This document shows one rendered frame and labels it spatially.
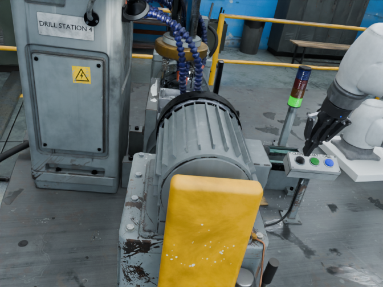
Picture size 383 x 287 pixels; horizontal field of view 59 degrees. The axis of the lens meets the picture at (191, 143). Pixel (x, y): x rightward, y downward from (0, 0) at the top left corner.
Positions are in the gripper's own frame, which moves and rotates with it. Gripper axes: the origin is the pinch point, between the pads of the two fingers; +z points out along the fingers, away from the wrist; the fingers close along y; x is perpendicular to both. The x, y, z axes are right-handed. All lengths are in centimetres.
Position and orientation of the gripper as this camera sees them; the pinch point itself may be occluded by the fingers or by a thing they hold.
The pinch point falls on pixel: (310, 146)
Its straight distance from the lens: 110.5
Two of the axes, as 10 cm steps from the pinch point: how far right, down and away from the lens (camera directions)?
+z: -1.4, 6.1, 7.8
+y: -9.9, -0.9, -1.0
